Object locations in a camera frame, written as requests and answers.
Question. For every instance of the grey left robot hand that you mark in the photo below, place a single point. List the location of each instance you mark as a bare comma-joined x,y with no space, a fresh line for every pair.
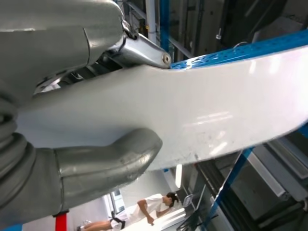
47,41

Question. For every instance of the blue metal shelf rack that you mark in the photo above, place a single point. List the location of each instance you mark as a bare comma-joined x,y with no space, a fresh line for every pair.
240,49

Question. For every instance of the white pillar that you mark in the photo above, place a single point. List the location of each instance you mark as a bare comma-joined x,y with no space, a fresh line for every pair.
151,19

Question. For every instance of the red barrier belt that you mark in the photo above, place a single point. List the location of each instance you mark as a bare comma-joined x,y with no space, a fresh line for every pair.
61,223

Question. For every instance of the person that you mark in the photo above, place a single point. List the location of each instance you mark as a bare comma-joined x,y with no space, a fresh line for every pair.
149,205

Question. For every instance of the ceiling light strip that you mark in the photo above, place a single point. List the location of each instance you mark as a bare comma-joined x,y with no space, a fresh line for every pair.
178,176

